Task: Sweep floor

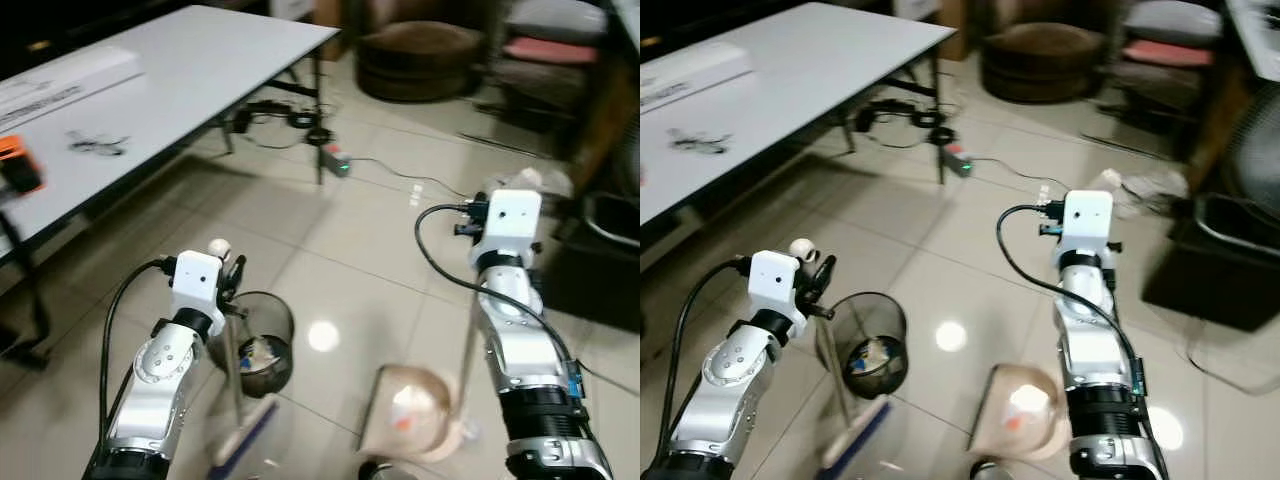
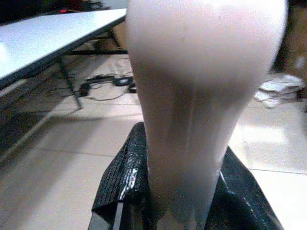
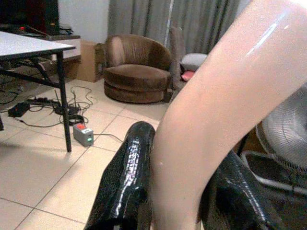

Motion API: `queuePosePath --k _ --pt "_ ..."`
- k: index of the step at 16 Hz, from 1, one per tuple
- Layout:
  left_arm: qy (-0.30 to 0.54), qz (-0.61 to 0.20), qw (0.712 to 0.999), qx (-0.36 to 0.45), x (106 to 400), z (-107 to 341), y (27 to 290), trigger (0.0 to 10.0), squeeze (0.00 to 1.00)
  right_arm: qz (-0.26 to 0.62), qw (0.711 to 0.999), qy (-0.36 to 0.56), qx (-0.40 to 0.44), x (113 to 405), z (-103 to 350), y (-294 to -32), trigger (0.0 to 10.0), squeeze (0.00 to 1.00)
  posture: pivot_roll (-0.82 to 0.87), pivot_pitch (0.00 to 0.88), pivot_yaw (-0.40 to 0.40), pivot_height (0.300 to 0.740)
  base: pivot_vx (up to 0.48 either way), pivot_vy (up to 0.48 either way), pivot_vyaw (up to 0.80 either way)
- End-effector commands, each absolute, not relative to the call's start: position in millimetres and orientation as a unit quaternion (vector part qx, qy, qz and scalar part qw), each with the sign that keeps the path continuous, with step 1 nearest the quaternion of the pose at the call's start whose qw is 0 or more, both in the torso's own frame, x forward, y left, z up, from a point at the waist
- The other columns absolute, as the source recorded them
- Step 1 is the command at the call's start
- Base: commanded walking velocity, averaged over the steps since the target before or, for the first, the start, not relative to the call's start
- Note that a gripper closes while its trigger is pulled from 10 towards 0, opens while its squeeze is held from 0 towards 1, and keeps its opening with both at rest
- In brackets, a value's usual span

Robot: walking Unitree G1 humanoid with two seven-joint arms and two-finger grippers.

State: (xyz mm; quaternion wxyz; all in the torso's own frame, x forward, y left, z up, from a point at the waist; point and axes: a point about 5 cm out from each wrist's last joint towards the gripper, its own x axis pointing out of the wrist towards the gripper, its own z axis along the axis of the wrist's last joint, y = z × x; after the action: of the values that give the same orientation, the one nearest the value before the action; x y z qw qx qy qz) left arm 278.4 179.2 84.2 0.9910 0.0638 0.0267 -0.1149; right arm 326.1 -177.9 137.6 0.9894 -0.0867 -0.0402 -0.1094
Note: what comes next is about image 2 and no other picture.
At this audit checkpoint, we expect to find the brown cardboard box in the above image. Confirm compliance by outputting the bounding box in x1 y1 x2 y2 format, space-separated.
280 2 307 72

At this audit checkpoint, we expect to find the black cable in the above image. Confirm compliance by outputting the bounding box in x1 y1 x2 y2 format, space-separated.
86 71 138 101

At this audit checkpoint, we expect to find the white folding table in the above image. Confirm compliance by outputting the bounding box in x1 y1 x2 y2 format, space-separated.
0 8 128 154

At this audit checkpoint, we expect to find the white plastic dustpan handle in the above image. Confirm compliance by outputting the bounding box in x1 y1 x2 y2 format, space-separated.
124 0 290 230

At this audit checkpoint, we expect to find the black power adapter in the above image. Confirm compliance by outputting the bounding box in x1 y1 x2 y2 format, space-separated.
79 82 91 97

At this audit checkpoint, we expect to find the white crumpled plastic bag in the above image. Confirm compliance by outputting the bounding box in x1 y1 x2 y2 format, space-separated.
254 73 306 109

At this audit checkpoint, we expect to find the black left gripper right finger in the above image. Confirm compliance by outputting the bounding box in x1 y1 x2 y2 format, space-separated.
203 146 285 230

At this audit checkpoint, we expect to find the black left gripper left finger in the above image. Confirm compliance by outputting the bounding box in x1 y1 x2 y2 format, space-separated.
92 121 154 230

